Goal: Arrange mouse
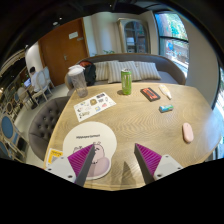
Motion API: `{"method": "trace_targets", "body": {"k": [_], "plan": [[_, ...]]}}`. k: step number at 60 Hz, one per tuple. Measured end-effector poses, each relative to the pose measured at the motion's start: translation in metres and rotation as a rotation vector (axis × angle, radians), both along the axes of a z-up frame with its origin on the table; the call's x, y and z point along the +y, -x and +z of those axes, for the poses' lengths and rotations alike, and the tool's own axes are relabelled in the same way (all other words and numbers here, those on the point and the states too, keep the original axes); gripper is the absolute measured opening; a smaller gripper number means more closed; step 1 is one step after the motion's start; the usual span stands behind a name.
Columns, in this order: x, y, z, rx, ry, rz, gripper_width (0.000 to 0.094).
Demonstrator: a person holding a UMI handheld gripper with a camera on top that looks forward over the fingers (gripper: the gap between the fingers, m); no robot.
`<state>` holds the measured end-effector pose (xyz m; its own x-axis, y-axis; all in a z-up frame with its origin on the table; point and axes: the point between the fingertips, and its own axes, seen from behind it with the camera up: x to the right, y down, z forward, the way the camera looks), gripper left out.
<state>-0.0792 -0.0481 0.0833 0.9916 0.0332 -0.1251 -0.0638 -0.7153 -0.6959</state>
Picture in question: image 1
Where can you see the small teal eraser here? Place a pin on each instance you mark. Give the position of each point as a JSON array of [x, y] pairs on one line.
[[166, 108]]

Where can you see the pink computer mouse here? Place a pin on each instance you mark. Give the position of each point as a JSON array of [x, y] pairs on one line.
[[188, 134]]

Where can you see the right striped cushion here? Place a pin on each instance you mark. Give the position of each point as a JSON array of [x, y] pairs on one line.
[[147, 70]]

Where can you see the white tube package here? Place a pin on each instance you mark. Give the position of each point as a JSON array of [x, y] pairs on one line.
[[165, 91]]

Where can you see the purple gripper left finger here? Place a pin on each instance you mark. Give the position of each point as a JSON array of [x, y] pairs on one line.
[[75, 167]]

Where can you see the white sticker sheet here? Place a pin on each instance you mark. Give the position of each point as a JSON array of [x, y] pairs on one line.
[[92, 106]]

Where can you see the black backpack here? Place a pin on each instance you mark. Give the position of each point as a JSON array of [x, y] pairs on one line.
[[89, 72]]

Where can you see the grey tufted chair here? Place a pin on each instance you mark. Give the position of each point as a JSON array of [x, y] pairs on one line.
[[43, 125]]

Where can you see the green drink can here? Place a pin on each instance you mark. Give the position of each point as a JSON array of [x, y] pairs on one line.
[[126, 80]]

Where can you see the grey curved sofa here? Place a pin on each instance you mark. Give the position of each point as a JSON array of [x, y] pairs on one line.
[[168, 71]]

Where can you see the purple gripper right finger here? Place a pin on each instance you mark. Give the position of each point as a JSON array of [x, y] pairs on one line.
[[153, 165]]

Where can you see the middle striped cushion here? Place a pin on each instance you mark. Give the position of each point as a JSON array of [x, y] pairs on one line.
[[130, 65]]

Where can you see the person in white shirt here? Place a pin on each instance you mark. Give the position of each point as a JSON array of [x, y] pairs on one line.
[[34, 74]]

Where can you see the left striped cushion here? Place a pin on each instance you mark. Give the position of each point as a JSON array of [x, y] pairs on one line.
[[107, 71]]

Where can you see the striped cushion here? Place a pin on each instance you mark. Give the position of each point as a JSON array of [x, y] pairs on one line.
[[147, 70], [107, 71], [130, 65]]

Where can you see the blue and white chair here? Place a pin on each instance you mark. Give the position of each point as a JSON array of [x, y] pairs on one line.
[[11, 134]]

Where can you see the white round mouse pad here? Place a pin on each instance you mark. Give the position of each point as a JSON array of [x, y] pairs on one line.
[[104, 141]]

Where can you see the glass display cabinet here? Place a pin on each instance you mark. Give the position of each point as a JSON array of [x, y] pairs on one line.
[[134, 35]]

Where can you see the orange wooden door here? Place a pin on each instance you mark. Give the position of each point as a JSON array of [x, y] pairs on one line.
[[62, 48]]

